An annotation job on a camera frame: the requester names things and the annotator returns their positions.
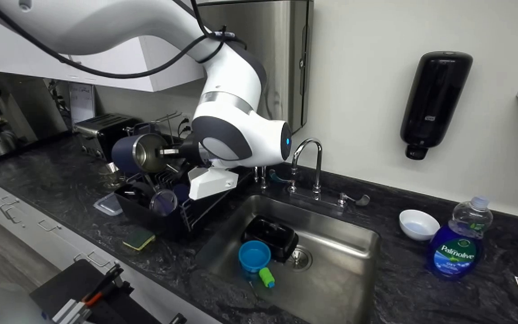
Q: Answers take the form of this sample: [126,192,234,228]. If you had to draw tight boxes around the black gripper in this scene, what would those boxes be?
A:
[158,138,208,168]

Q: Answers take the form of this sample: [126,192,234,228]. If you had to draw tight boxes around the navy blue steel mug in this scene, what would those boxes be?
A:
[110,131,171,176]

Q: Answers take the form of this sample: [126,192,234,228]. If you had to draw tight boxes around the metal sink drain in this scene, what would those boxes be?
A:
[288,244,313,269]

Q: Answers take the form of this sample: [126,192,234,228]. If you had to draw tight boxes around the stainless steel sink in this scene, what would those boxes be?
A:
[194,192,381,324]

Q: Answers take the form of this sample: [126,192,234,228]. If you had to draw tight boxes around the blue dish soap bottle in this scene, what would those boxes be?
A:
[430,194,494,282]

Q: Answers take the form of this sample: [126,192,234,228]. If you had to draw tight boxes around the blue plastic cup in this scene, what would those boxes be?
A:
[171,181,192,204]

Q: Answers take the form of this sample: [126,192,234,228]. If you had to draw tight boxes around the clear plastic cup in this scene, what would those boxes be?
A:
[147,186,180,217]

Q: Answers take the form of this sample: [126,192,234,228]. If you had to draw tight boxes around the black utensil caddy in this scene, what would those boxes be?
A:
[113,181,192,239]

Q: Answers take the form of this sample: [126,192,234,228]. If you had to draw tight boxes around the clear plastic container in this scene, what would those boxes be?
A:
[92,190,124,217]

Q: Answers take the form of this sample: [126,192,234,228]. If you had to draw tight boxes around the black countertop appliance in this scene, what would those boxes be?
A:
[72,113,129,159]

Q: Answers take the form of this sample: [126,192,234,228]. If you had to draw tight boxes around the green yellow sponge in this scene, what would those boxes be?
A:
[120,226,158,251]

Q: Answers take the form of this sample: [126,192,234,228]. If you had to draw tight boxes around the black plastic container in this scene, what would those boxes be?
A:
[239,213,300,262]

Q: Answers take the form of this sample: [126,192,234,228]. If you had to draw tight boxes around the black red marker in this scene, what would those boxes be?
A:
[81,260,126,311]

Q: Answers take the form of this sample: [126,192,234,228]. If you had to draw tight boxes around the chrome faucet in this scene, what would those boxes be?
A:
[252,138,372,219]

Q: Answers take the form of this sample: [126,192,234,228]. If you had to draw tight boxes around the steel paper towel dispenser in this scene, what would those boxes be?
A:
[194,0,315,136]

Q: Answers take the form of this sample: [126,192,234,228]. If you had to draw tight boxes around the white upper cabinet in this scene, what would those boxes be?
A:
[0,15,207,93]

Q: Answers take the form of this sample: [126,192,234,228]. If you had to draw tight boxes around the white marker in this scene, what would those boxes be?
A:
[50,294,84,324]

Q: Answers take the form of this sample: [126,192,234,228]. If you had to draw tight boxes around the small white bowl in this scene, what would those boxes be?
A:
[397,206,442,242]

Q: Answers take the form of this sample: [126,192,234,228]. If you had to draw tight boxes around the black wire dish rack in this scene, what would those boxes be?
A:
[113,114,255,239]

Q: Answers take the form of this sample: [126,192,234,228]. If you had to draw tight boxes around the blue cup green handle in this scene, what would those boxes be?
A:
[235,239,277,289]

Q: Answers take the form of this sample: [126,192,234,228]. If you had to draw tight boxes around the black wall soap dispenser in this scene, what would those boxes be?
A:
[399,50,475,161]

